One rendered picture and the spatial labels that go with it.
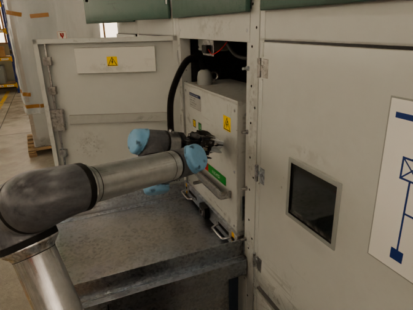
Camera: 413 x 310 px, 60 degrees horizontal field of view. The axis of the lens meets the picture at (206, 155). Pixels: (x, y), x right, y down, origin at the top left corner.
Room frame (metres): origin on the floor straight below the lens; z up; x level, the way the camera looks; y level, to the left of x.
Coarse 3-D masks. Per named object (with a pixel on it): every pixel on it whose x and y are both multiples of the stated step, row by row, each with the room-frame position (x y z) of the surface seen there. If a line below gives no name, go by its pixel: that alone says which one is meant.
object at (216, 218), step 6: (186, 180) 1.57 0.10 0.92; (192, 186) 1.50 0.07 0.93; (192, 192) 1.47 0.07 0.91; (198, 192) 1.44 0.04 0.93; (198, 198) 1.41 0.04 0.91; (204, 198) 1.37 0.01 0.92; (198, 204) 1.41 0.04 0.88; (210, 210) 1.29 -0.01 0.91; (210, 216) 1.29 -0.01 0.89; (216, 216) 1.23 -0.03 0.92; (216, 222) 1.23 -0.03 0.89; (222, 222) 1.18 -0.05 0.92; (222, 228) 1.18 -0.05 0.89; (228, 228) 1.14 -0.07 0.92; (228, 234) 1.14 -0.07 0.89; (234, 234) 1.09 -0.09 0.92; (240, 234) 1.09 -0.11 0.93
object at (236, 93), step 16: (224, 80) 1.59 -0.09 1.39; (224, 96) 1.19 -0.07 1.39; (240, 96) 1.21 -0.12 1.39; (240, 112) 1.11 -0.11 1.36; (240, 128) 1.11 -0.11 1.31; (240, 144) 1.11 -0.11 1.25; (240, 160) 1.11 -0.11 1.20; (240, 176) 1.11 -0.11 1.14; (240, 192) 1.11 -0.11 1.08; (240, 208) 1.11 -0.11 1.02; (240, 224) 1.11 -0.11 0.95
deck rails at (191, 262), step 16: (176, 192) 1.56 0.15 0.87; (96, 208) 1.42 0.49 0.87; (112, 208) 1.44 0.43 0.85; (128, 208) 1.44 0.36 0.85; (240, 240) 1.07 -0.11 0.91; (176, 256) 0.98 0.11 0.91; (192, 256) 1.00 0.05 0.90; (208, 256) 1.02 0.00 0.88; (224, 256) 1.05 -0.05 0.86; (240, 256) 1.07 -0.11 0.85; (128, 272) 0.92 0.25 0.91; (144, 272) 0.94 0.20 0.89; (160, 272) 0.96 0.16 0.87; (176, 272) 0.98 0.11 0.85; (80, 288) 0.86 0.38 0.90; (96, 288) 0.88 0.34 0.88; (112, 288) 0.90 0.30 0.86; (128, 288) 0.91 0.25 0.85
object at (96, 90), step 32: (64, 64) 1.65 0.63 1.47; (96, 64) 1.62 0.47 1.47; (128, 64) 1.63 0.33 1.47; (160, 64) 1.66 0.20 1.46; (64, 96) 1.65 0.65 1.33; (96, 96) 1.65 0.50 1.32; (128, 96) 1.66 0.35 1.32; (160, 96) 1.66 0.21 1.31; (64, 128) 1.62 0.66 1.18; (96, 128) 1.65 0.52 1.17; (128, 128) 1.66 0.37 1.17; (160, 128) 1.66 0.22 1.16; (64, 160) 1.62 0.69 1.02; (96, 160) 1.65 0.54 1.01
